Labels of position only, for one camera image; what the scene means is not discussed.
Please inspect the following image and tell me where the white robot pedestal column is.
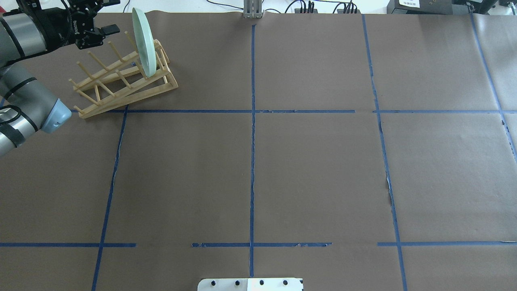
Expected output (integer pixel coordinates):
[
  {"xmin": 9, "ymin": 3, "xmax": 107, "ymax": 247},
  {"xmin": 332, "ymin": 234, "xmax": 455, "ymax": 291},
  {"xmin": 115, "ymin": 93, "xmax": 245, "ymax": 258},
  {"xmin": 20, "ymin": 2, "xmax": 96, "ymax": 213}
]
[{"xmin": 197, "ymin": 277, "xmax": 304, "ymax": 291}]

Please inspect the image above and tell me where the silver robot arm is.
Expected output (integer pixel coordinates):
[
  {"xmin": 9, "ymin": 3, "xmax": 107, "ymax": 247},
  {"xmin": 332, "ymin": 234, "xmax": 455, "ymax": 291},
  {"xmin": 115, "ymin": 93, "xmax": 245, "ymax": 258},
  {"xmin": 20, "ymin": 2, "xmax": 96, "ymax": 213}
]
[{"xmin": 0, "ymin": 0, "xmax": 120, "ymax": 156}]

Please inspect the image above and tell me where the black box with label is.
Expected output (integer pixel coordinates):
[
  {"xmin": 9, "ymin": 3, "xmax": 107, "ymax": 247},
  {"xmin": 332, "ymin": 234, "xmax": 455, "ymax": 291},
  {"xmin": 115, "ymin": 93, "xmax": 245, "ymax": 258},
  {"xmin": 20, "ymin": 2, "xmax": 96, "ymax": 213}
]
[{"xmin": 386, "ymin": 0, "xmax": 473, "ymax": 15}]

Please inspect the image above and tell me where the light green round plate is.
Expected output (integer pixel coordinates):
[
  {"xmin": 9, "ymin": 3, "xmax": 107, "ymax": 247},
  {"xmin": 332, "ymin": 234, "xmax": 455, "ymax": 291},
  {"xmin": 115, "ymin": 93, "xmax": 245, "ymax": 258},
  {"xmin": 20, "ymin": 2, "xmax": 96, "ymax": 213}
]
[{"xmin": 132, "ymin": 8, "xmax": 157, "ymax": 77}]

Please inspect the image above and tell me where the black orange cable hub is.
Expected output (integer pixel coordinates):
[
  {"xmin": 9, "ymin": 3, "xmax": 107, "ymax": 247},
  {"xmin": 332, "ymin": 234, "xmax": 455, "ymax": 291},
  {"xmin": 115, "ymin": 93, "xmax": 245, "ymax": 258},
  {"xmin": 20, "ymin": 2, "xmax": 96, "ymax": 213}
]
[{"xmin": 292, "ymin": 0, "xmax": 318, "ymax": 14}]

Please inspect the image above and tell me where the brown paper table cover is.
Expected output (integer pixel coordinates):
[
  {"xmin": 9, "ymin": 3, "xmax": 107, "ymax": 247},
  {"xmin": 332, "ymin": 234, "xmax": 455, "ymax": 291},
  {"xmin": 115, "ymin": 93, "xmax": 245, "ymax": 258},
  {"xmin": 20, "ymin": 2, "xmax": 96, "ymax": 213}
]
[{"xmin": 1, "ymin": 11, "xmax": 516, "ymax": 291}]

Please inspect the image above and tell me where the wooden plate rack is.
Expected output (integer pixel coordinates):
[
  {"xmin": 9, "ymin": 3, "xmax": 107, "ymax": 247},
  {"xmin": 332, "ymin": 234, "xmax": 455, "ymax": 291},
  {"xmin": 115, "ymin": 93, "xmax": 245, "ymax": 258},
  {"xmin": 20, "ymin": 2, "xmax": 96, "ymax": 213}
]
[{"xmin": 69, "ymin": 32, "xmax": 179, "ymax": 119}]

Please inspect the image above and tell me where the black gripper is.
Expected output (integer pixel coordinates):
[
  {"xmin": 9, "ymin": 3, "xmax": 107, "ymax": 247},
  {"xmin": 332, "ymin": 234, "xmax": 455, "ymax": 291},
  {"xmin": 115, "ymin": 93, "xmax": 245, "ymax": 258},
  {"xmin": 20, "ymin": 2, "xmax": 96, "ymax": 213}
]
[{"xmin": 32, "ymin": 0, "xmax": 120, "ymax": 50}]

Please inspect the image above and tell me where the aluminium frame post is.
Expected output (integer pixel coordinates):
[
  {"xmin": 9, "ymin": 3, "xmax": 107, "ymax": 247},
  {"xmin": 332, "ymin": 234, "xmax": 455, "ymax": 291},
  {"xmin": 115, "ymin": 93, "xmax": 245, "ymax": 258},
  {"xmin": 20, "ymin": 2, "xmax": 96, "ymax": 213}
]
[{"xmin": 243, "ymin": 0, "xmax": 264, "ymax": 19}]

